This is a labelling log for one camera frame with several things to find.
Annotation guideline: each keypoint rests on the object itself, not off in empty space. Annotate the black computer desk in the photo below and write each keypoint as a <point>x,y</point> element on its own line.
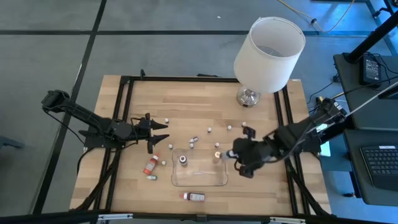
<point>379,118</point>

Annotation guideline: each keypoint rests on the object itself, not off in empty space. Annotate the orange food coloring bottle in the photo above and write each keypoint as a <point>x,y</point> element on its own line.
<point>150,165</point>

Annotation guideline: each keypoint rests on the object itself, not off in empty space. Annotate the black power adapter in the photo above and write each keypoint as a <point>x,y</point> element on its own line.
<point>371,70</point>

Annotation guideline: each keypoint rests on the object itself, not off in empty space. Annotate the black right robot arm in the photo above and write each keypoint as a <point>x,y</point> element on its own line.
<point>298,130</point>

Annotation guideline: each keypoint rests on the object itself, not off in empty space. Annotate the black computer keyboard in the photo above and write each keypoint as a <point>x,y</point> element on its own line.
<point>382,165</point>

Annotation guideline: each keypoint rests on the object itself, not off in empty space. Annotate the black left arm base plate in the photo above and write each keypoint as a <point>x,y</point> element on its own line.
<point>93,143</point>

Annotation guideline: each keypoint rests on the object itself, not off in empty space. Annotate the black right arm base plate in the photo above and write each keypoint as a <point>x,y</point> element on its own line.
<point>314,149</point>

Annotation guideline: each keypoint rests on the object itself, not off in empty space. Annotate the large red food coloring bottle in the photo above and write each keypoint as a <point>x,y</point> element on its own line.
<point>196,197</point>

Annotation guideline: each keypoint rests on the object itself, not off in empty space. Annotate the black slanted pole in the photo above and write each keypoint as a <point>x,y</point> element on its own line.
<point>370,42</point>

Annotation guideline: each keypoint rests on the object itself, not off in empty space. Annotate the clear plastic bin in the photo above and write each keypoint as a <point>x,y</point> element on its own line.
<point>199,174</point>

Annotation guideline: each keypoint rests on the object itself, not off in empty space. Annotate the black aluminium table frame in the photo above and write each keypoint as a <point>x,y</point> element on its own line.
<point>186,78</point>

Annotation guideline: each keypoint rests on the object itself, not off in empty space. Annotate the black beam with silver brackets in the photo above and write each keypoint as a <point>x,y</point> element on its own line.
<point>46,217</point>

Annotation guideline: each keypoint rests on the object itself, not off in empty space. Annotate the purple food coloring bottle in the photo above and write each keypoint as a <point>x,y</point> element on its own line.
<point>183,160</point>

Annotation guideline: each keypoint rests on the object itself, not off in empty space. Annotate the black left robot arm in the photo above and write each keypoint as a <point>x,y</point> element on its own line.
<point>87,114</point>

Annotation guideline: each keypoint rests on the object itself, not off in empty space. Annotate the white slanted rod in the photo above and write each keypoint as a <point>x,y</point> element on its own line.
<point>370,99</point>

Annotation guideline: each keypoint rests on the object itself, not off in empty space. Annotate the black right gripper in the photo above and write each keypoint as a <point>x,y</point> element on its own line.
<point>252,152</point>

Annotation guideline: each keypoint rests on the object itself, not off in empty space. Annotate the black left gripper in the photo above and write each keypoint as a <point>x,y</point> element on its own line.
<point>141,129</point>

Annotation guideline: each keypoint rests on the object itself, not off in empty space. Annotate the white shade table lamp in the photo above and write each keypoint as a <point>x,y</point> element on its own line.
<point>267,68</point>

